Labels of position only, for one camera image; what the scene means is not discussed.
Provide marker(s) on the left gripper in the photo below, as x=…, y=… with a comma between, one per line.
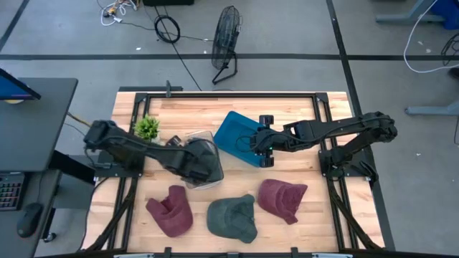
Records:
x=195, y=161

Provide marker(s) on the clear plastic bin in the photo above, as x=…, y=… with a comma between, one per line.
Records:
x=201, y=135

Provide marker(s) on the black floor fan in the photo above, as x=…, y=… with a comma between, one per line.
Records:
x=226, y=36

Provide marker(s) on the maroon cap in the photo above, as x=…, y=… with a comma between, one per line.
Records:
x=279, y=199
x=172, y=215

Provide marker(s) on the blue plastic bin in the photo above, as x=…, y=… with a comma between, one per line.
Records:
x=233, y=132

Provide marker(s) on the black keyboard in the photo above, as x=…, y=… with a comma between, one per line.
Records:
x=10, y=191

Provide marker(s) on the grey desk frame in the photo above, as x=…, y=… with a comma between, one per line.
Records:
x=405, y=16

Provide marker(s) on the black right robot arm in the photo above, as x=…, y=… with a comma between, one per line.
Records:
x=322, y=129

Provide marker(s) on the blue container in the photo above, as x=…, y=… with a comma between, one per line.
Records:
x=448, y=12

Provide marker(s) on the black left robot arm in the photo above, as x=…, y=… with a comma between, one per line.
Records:
x=125, y=147

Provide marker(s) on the computer monitor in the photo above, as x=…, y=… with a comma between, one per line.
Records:
x=14, y=87

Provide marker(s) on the black table frame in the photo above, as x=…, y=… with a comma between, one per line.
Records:
x=229, y=95

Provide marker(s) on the black desk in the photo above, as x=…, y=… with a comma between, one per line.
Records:
x=32, y=125

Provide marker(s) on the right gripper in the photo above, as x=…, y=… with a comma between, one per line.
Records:
x=265, y=141

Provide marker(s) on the small green potted plant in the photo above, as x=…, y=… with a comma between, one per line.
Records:
x=147, y=127

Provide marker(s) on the grey desk leg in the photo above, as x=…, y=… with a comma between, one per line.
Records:
x=430, y=109

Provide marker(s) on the black computer mouse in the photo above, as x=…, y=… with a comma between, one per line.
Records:
x=29, y=220

